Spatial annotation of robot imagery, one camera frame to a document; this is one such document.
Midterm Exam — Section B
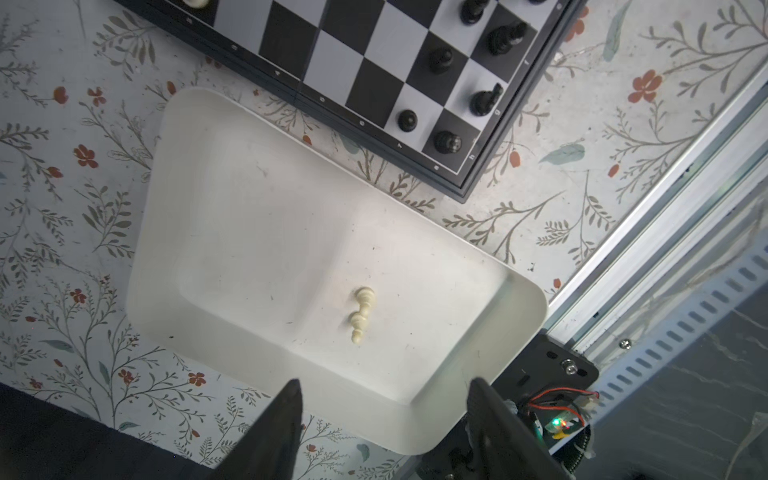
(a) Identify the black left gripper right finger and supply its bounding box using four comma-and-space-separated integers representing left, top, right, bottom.
466, 378, 567, 480

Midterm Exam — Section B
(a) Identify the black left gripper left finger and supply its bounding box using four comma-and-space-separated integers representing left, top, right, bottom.
209, 379, 303, 479

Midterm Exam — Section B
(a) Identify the white chess piece in tray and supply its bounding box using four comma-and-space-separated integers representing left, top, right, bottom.
355, 287, 376, 316
349, 311, 369, 345

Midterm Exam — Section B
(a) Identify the black white chess board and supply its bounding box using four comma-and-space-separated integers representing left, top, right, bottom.
127, 0, 585, 202

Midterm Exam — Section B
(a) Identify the white plastic tray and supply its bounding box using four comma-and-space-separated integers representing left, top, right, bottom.
126, 88, 547, 455

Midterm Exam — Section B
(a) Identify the white vented cable duct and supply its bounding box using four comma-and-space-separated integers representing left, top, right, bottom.
592, 231, 767, 423

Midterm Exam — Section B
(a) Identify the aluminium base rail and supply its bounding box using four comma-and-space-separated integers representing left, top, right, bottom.
545, 65, 767, 352

